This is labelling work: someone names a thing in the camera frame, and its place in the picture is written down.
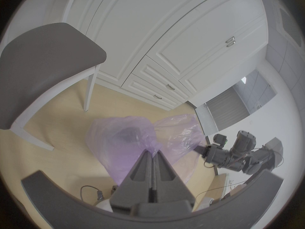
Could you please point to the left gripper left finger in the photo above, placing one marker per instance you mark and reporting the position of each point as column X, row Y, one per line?
column 133, row 185

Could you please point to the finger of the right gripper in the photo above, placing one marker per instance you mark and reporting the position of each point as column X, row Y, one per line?
column 200, row 149

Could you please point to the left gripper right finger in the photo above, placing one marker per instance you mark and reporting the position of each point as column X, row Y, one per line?
column 171, row 187

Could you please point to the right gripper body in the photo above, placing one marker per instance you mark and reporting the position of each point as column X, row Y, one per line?
column 218, row 155

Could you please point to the purple plastic bag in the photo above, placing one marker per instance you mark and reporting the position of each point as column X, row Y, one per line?
column 107, row 142

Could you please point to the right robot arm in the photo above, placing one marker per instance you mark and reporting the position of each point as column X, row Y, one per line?
column 252, row 156

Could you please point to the white wardrobe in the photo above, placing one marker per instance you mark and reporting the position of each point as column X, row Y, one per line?
column 190, row 44

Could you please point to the white ceiling vent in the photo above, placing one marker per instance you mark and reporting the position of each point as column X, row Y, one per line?
column 289, row 25

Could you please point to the white chair with grey seat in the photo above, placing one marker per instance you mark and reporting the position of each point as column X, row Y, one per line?
column 47, row 56

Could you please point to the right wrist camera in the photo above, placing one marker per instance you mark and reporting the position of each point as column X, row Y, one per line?
column 220, row 139

